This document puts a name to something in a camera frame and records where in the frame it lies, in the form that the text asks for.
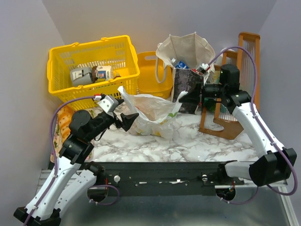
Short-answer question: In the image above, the red snack bag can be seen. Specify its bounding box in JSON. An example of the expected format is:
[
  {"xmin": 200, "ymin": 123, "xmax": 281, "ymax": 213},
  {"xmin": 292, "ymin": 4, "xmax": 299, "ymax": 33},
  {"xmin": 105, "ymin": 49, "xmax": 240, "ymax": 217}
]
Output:
[{"xmin": 190, "ymin": 69, "xmax": 202, "ymax": 74}]

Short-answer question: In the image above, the white plastic grocery bag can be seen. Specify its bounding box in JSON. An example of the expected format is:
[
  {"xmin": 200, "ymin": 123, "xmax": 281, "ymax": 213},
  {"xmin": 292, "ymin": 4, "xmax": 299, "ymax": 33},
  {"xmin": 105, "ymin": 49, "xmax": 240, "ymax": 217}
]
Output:
[{"xmin": 118, "ymin": 86, "xmax": 188, "ymax": 140}]

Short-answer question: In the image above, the beige canvas tote bag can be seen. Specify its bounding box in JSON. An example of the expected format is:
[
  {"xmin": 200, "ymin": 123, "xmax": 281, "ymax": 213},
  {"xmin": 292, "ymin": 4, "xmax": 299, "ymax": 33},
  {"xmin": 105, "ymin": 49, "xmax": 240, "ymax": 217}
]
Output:
[{"xmin": 155, "ymin": 32, "xmax": 215, "ymax": 114}]

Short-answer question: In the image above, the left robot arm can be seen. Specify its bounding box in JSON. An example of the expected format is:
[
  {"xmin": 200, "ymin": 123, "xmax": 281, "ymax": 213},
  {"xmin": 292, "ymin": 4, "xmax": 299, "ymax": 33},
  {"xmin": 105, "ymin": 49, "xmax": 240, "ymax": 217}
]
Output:
[{"xmin": 14, "ymin": 94, "xmax": 139, "ymax": 226}]

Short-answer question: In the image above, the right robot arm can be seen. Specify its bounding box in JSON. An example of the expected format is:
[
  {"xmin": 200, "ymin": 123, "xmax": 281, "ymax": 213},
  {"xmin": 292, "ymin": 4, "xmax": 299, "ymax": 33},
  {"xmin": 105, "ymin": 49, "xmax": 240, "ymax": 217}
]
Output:
[{"xmin": 179, "ymin": 64, "xmax": 297, "ymax": 186}]

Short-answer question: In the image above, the green snack bag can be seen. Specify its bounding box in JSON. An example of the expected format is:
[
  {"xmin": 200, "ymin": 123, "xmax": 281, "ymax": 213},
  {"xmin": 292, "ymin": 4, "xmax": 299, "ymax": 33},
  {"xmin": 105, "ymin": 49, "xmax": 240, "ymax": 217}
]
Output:
[{"xmin": 203, "ymin": 98, "xmax": 216, "ymax": 112}]

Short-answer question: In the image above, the milk carton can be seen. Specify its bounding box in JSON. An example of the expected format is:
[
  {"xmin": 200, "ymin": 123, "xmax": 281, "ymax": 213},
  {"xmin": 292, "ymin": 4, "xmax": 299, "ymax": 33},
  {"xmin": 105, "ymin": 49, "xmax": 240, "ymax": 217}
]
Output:
[{"xmin": 92, "ymin": 65, "xmax": 114, "ymax": 82}]

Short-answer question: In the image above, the yellow plastic tray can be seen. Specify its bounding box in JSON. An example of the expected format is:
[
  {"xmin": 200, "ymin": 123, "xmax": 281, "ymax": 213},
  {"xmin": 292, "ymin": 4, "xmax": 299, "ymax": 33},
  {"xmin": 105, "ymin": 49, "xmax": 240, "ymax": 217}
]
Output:
[{"xmin": 137, "ymin": 51, "xmax": 173, "ymax": 99}]

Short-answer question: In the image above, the grey box package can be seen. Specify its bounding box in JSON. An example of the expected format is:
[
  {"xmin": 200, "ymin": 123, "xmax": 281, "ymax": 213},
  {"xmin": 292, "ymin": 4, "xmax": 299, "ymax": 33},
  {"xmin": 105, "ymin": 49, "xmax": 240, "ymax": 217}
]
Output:
[{"xmin": 70, "ymin": 67, "xmax": 93, "ymax": 87}]

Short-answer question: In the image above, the wooden rack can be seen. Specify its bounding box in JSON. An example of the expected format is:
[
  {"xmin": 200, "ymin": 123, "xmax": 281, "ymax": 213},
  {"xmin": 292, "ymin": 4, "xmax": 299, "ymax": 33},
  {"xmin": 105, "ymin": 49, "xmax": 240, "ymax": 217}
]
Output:
[{"xmin": 199, "ymin": 32, "xmax": 260, "ymax": 140}]

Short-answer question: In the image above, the yellow shopping basket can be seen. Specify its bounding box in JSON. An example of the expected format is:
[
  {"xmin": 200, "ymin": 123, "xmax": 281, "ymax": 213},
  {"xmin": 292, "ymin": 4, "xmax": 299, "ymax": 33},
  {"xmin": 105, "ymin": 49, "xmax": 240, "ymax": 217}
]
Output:
[{"xmin": 47, "ymin": 35, "xmax": 140, "ymax": 102}]

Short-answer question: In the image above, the baguette bread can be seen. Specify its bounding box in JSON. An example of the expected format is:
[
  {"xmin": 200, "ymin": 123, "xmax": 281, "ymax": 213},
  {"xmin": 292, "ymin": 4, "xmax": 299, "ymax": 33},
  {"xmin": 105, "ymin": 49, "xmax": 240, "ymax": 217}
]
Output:
[{"xmin": 57, "ymin": 106, "xmax": 73, "ymax": 142}]

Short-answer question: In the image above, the floral placemat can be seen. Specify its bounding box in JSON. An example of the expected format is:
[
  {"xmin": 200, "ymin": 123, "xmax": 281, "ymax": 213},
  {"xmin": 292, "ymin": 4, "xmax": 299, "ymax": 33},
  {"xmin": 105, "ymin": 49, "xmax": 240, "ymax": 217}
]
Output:
[{"xmin": 50, "ymin": 110, "xmax": 95, "ymax": 163}]

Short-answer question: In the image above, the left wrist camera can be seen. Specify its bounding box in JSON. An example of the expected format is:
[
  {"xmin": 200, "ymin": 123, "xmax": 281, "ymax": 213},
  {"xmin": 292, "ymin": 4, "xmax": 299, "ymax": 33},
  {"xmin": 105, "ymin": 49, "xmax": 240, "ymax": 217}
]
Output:
[{"xmin": 94, "ymin": 94, "xmax": 119, "ymax": 117}]

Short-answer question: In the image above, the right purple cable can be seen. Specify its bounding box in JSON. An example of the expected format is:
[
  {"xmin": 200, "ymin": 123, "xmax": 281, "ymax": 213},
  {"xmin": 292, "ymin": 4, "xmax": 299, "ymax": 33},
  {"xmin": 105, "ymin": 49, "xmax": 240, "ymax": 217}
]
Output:
[{"xmin": 203, "ymin": 46, "xmax": 297, "ymax": 196}]

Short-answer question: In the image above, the purple cable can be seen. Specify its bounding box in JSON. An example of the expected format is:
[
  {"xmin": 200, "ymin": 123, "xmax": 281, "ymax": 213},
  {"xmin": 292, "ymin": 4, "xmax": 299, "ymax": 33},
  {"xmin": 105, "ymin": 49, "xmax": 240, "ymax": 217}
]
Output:
[
  {"xmin": 22, "ymin": 94, "xmax": 104, "ymax": 226},
  {"xmin": 203, "ymin": 46, "xmax": 297, "ymax": 196}
]

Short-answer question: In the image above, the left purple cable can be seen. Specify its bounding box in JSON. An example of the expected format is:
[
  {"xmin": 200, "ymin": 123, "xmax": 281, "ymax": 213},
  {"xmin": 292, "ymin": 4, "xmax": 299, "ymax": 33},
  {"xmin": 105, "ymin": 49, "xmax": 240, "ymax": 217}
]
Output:
[{"xmin": 22, "ymin": 94, "xmax": 104, "ymax": 226}]

